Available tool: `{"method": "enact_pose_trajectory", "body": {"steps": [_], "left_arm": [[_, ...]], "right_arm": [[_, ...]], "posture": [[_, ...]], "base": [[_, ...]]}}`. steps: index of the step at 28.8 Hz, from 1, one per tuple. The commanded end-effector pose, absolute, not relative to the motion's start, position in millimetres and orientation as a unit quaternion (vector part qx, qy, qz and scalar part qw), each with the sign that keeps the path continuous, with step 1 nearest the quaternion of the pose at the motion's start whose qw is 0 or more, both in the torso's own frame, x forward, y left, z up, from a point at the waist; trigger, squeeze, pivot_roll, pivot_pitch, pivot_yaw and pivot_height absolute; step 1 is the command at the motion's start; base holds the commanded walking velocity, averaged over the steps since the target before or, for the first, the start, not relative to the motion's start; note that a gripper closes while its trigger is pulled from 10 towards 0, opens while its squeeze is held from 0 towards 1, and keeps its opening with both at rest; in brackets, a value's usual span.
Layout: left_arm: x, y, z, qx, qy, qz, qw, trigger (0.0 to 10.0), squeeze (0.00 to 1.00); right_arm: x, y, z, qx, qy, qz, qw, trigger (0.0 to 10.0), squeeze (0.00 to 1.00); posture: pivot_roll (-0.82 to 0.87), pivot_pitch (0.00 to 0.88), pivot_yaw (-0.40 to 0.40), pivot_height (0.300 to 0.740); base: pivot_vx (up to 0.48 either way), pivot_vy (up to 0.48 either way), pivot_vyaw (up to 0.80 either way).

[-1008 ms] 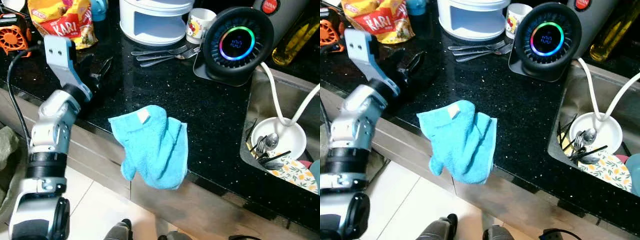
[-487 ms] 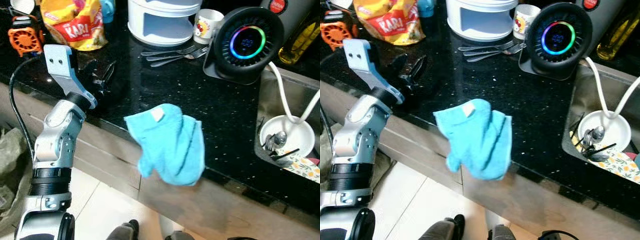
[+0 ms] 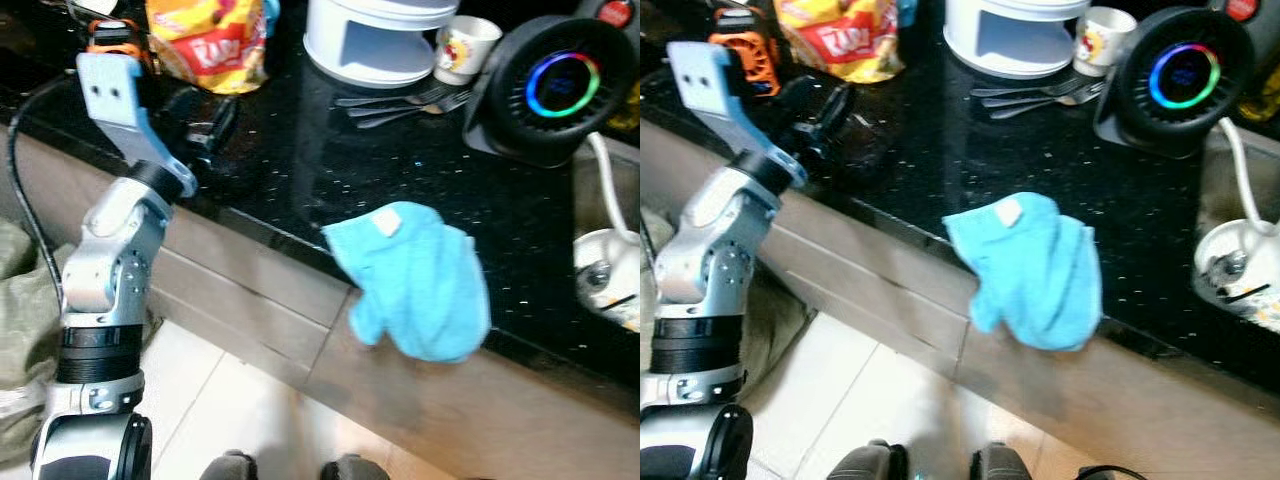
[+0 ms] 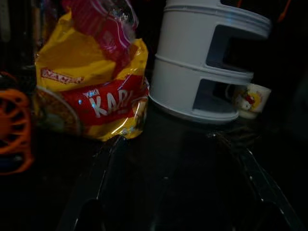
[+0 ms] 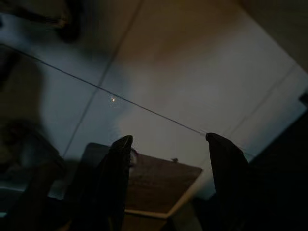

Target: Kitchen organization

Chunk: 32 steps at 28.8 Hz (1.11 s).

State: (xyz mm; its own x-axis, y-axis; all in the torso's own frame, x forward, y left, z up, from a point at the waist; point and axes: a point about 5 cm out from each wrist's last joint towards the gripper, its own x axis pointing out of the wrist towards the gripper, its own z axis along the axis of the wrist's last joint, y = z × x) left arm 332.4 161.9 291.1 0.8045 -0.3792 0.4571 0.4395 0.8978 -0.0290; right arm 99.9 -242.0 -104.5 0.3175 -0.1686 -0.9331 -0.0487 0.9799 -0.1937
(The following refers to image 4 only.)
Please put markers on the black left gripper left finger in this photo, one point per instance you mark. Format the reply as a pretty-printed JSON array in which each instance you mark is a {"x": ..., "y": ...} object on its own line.
[{"x": 108, "y": 192}]

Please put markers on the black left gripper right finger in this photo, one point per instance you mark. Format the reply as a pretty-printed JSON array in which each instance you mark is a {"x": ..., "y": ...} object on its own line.
[{"x": 240, "y": 192}]

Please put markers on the white mug with cartoon print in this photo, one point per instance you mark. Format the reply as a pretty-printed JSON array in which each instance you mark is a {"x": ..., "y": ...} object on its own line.
[{"x": 252, "y": 101}]

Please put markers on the yellow red noodle pack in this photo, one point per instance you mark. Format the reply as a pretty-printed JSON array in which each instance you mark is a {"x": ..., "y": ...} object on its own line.
[{"x": 96, "y": 96}]

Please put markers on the orange plastic basket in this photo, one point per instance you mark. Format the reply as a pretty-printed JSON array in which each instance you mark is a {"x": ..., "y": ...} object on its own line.
[{"x": 13, "y": 127}]

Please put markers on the white tiered storage container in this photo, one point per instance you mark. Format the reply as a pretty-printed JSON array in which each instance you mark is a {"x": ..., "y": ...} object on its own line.
[{"x": 187, "y": 72}]

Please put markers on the pink snack packet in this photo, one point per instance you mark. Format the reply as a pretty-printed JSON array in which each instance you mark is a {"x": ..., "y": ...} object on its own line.
[{"x": 108, "y": 31}]

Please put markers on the orange hanging utensil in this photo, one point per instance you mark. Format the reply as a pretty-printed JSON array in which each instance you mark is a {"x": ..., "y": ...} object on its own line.
[{"x": 283, "y": 10}]

